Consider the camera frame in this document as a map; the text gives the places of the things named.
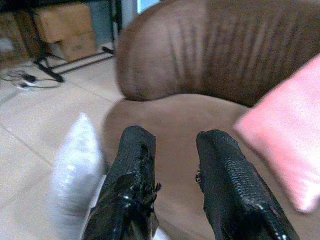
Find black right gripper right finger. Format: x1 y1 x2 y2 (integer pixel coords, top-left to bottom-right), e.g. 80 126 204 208
194 128 301 240

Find black metal table frame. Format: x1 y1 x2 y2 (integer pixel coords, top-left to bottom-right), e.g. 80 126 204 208
0 0 123 83

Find brown cardboard box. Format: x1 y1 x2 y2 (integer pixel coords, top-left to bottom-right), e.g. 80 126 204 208
33 3 97 62

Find pink pillow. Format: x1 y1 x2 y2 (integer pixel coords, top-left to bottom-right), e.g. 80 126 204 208
233 52 320 214

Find brown sofa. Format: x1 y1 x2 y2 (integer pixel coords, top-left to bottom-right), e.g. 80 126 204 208
102 0 320 240

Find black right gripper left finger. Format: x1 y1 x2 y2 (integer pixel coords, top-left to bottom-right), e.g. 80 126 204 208
81 125 162 240

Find white power adapter with cable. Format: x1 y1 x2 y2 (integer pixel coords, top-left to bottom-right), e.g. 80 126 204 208
1 69 61 90

